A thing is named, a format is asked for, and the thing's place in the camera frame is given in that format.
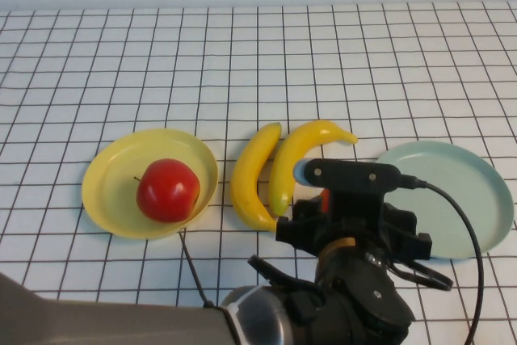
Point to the white grid-patterned tablecloth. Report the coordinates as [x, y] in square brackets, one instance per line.
[121, 58]

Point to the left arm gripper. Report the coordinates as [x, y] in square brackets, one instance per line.
[355, 232]

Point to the light teal round plate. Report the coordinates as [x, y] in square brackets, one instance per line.
[484, 183]

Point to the thin black zip tie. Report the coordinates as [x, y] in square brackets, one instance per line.
[208, 304]

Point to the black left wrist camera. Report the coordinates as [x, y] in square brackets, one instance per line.
[347, 175]

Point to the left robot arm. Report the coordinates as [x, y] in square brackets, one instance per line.
[121, 321]

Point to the red apple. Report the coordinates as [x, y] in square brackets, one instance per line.
[167, 191]
[326, 201]

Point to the yellow round plate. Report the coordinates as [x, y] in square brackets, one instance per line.
[113, 183]

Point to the yellow banana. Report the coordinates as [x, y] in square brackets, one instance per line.
[242, 183]
[291, 151]

